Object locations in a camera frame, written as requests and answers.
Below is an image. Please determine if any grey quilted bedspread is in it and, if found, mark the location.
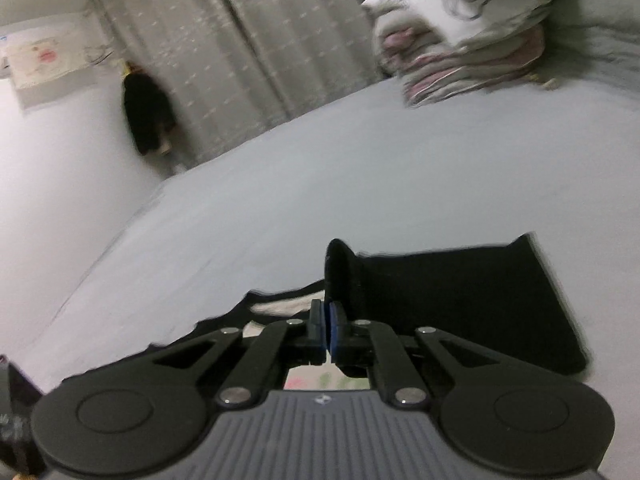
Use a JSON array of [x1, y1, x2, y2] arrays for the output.
[[540, 0, 640, 91]]

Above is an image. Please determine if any grey bed blanket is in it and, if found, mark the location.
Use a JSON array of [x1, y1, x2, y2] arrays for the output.
[[0, 75, 640, 480]]

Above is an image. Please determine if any black hanging garment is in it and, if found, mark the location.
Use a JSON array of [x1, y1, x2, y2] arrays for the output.
[[122, 62, 177, 157]]

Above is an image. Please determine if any cream shirt with black sleeves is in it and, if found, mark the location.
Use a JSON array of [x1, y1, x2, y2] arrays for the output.
[[150, 232, 588, 393]]

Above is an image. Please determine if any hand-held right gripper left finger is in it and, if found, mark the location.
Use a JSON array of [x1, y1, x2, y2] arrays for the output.
[[152, 299, 331, 408]]

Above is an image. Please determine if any folded floral quilt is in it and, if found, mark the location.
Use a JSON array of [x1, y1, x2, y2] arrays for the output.
[[362, 0, 548, 108]]

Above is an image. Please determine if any grey star-patterned curtain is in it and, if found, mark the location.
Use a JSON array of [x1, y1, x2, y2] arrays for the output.
[[92, 0, 436, 171]]

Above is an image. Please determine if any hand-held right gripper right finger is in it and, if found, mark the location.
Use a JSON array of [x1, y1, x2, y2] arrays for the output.
[[327, 300, 501, 408]]

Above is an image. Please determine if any beige knotted cord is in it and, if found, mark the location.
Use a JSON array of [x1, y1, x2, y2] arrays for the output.
[[530, 72, 563, 92]]

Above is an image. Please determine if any wall poster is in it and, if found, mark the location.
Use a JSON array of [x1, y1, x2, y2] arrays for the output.
[[0, 22, 108, 111]]

